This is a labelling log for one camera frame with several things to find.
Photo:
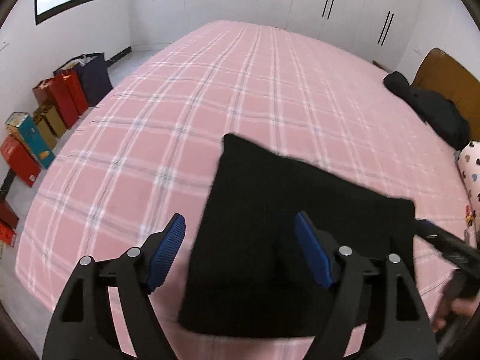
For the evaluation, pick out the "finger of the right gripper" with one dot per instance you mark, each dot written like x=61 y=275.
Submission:
x=451 y=247

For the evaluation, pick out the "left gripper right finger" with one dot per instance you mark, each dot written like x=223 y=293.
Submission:
x=381 y=290

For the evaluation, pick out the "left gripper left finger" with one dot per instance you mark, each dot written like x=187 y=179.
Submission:
x=82 y=325

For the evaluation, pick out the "black pants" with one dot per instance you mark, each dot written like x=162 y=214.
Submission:
x=247 y=275

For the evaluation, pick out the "person right hand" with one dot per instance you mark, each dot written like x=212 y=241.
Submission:
x=465 y=307

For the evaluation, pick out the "red yellow toy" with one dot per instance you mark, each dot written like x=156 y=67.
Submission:
x=470 y=216

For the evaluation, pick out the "heart patterned white pillow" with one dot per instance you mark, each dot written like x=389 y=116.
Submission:
x=468 y=166

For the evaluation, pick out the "dark red low box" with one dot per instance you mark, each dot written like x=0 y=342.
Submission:
x=8 y=223

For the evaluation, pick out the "black jacket on bed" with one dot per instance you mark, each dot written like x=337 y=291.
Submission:
x=432 y=108

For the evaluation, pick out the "wooden headboard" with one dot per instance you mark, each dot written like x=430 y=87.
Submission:
x=443 y=74

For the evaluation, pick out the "pink plaid bed sheet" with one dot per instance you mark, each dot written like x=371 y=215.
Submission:
x=149 y=149

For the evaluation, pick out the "teal box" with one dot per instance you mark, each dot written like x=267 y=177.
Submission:
x=23 y=128

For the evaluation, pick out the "gold brown box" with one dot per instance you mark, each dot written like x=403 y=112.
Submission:
x=49 y=124

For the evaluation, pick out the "red gift bag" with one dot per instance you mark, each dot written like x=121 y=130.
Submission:
x=65 y=92

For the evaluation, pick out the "white wardrobe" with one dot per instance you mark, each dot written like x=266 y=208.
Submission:
x=374 y=30

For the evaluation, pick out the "dark blue gift bag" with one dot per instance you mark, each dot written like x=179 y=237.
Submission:
x=92 y=73

